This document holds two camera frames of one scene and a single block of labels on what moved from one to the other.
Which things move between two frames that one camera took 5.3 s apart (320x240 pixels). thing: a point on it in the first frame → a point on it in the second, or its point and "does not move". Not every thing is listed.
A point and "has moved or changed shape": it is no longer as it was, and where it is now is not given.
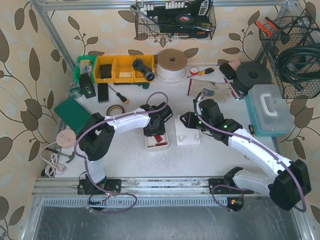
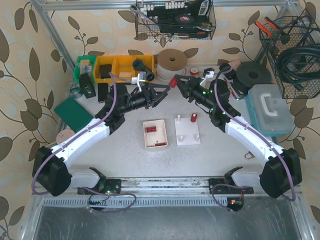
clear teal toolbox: x=268 y=113 does not move
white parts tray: x=151 y=141 does not move
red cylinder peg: x=158 y=138 has moved or changed shape
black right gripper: x=197 y=121 → x=188 y=88
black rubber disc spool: x=248 y=73 does not move
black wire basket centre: x=175 y=19 does not move
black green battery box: x=86 y=85 does not move
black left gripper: x=154 y=128 → x=150 y=96
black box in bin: x=105 y=71 does not move
